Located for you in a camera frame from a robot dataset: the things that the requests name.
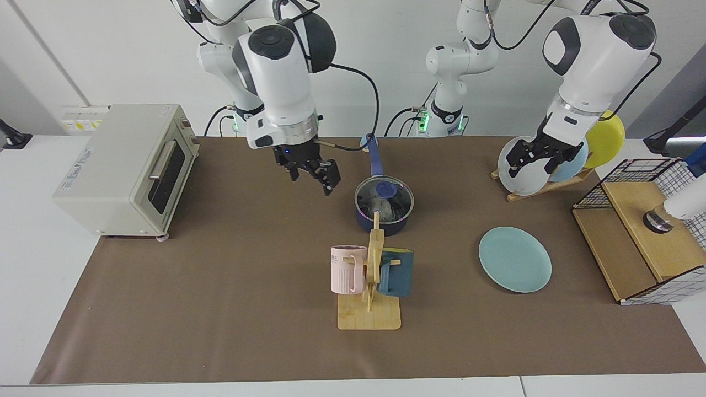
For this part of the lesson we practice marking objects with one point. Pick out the white vermicelli bundle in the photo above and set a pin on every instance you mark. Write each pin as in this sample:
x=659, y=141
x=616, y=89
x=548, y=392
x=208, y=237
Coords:
x=389, y=210

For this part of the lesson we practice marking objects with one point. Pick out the glass lid blue knob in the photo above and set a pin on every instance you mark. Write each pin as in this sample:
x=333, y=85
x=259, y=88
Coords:
x=384, y=190

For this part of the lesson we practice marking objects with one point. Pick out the small blue round thing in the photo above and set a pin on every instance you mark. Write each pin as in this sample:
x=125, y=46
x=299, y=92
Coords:
x=365, y=146

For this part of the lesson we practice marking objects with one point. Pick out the white plate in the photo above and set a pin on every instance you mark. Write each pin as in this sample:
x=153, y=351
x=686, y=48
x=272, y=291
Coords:
x=529, y=179

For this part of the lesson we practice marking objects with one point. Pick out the white wall socket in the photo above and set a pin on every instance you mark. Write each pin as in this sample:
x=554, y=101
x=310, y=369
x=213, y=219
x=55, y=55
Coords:
x=83, y=118

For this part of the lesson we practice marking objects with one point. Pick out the green plate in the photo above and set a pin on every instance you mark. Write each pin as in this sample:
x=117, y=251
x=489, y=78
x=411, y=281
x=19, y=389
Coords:
x=515, y=259

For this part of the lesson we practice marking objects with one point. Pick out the brown table cloth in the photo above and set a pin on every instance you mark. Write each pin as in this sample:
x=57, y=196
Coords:
x=220, y=342

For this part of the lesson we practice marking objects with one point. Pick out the blue object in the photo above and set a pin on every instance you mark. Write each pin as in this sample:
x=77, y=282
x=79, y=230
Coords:
x=696, y=167

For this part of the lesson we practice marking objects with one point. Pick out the wooden cup stand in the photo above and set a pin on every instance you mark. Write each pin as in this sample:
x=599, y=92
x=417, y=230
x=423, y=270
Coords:
x=369, y=317

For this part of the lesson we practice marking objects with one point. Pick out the black stand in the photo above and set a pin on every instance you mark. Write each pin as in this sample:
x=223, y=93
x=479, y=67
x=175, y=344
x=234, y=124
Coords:
x=673, y=138

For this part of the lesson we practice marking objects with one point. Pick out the yellow plate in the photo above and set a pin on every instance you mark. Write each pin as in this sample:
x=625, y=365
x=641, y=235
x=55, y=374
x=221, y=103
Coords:
x=606, y=138

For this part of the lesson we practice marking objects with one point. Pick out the pale toaster oven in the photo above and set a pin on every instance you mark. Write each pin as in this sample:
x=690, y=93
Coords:
x=110, y=165

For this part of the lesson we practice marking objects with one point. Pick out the pink ribbed cup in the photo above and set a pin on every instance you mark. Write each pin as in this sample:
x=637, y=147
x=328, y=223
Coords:
x=345, y=273

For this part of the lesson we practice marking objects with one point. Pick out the wooden plate rack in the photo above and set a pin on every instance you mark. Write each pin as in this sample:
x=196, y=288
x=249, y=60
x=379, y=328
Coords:
x=546, y=187

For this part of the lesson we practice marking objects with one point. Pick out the dark teal cup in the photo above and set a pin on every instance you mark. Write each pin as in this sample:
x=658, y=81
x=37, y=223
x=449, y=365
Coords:
x=398, y=275

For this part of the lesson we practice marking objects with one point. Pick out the light blue plate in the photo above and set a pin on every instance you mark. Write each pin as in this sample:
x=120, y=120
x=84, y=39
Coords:
x=576, y=165

